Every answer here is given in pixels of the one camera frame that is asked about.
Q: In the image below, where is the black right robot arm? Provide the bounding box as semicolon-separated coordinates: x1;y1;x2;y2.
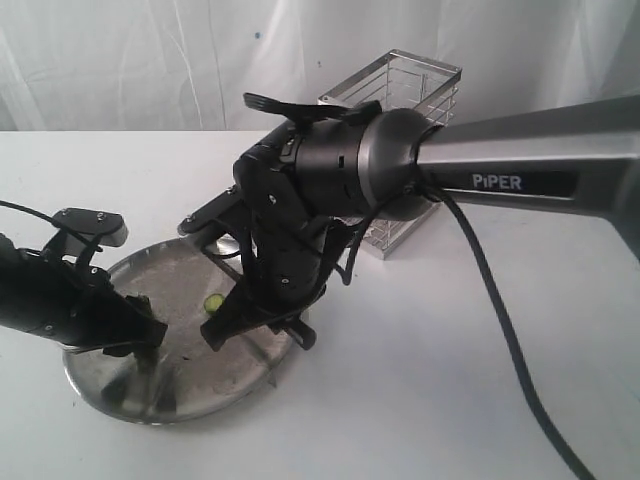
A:
198;93;639;349

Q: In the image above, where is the cucumber slice near knife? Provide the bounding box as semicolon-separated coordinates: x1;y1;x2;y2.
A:
203;293;225;315

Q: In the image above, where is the round stainless steel plate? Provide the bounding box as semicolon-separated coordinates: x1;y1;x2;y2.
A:
63;236;279;425

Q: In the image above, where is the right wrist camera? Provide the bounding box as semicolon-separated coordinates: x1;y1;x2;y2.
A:
177;189;245;250

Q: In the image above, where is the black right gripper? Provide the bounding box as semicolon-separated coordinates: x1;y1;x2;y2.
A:
200;219;345;351

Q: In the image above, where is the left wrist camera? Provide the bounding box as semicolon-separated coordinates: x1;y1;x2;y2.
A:
53;207;129;248

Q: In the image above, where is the white backdrop curtain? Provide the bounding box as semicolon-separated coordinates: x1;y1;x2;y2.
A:
1;1;639;131

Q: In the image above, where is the black kitchen knife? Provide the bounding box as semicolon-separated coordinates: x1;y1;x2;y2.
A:
201;247;291;370

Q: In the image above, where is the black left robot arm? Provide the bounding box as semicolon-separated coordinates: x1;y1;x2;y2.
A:
1;236;168;356

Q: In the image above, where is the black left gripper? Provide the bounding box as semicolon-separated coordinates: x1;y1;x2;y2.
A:
9;249;168;356

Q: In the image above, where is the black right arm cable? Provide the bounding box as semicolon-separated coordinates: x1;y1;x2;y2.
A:
334;184;596;480

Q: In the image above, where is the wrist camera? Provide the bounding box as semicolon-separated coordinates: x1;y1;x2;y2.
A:
177;189;245;250
53;207;129;248

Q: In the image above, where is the wire metal utensil holder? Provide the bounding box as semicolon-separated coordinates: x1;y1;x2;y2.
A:
317;49;462;260

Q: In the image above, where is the green cucumber with stem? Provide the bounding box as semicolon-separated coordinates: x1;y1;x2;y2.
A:
133;295;159;375

